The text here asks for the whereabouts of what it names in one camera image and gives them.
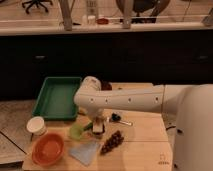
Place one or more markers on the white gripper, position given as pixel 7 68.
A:
pixel 98 125

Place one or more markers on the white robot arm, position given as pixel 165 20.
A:
pixel 191 104

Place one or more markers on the red object on counter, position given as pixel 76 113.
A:
pixel 102 21

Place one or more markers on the metal spoon dark head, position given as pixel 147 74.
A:
pixel 117 118

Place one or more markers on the dark grape bunch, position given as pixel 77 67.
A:
pixel 114 141

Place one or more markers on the orange bowl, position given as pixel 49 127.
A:
pixel 48 149

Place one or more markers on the office chair base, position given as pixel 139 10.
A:
pixel 28 4

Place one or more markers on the blue cloth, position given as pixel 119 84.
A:
pixel 85 152

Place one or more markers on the white round container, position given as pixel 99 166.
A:
pixel 36 125

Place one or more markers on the green measuring cup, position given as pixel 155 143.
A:
pixel 76 130

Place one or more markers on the dark brown object behind arm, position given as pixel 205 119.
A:
pixel 106 85

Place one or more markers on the green plastic tray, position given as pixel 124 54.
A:
pixel 56 99

